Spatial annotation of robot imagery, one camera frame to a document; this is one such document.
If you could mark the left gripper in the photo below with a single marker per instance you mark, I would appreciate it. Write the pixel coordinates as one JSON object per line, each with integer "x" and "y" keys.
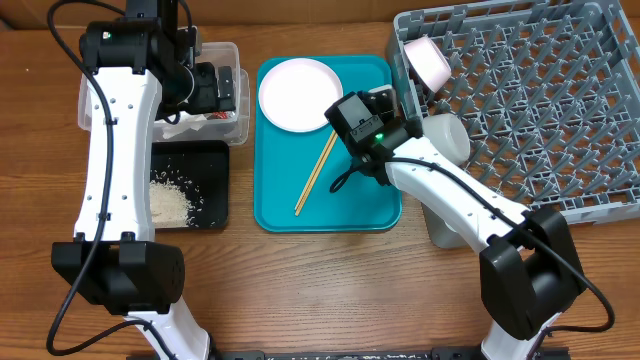
{"x": 209, "y": 99}

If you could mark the red strawberry wrapper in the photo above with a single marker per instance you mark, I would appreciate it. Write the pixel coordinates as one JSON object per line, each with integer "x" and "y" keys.
{"x": 226, "y": 115}

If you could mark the white napkin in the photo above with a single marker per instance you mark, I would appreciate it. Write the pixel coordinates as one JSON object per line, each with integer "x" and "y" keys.
{"x": 186, "y": 122}

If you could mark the pink bowl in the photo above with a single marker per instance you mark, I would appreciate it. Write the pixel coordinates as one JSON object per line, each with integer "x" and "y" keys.
{"x": 428, "y": 62}

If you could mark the grey bowl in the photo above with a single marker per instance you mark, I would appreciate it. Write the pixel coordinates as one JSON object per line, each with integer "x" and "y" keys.
{"x": 449, "y": 136}

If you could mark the pile of rice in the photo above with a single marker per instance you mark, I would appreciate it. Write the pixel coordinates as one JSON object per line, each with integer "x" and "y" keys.
{"x": 175, "y": 199}

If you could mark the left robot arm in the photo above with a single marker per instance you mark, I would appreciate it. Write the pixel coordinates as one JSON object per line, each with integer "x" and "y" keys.
{"x": 140, "y": 68}

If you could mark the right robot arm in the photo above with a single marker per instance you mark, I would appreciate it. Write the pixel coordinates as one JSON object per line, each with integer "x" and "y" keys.
{"x": 530, "y": 270}

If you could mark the clear plastic bin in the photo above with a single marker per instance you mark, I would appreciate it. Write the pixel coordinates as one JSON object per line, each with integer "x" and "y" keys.
{"x": 219, "y": 54}

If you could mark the black tray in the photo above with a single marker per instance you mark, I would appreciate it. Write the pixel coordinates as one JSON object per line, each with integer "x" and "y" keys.
{"x": 207, "y": 164}

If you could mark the pink plate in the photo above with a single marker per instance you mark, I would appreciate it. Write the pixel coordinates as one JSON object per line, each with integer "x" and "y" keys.
{"x": 294, "y": 94}

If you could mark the teal serving tray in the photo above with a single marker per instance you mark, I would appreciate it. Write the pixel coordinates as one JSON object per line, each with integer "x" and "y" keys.
{"x": 283, "y": 162}

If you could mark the grey dish rack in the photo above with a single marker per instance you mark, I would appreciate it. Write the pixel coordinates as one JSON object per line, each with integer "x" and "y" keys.
{"x": 548, "y": 92}

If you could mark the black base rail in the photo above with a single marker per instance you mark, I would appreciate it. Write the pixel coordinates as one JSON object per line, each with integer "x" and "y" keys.
{"x": 442, "y": 353}

